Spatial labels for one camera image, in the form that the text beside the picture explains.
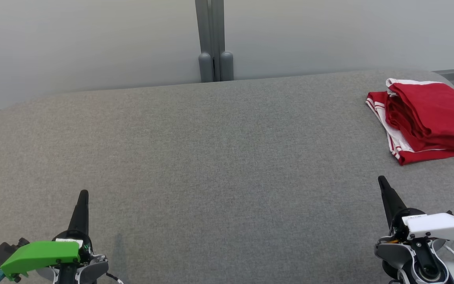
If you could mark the white-covered right gripper body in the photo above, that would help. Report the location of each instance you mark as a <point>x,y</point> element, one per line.
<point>440,227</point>

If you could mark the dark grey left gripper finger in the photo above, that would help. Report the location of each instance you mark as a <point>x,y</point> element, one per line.
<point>81,215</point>

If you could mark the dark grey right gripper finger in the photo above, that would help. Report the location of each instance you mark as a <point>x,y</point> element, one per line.
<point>392,203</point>

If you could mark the green-covered left gripper body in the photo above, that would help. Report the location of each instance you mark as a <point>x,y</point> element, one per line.
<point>41,254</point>

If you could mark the red garment with striped trim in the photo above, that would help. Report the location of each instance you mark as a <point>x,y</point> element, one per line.
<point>428,156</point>

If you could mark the red garment with ribbed hem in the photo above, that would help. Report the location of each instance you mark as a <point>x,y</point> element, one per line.
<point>436,110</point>

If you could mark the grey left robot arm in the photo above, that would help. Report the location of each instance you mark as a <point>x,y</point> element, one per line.
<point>93,270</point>

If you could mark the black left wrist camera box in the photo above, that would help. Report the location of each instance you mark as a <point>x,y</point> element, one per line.
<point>2,252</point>

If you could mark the grey post with rounded base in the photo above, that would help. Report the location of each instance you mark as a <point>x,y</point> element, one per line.
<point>227,65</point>
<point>205,67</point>

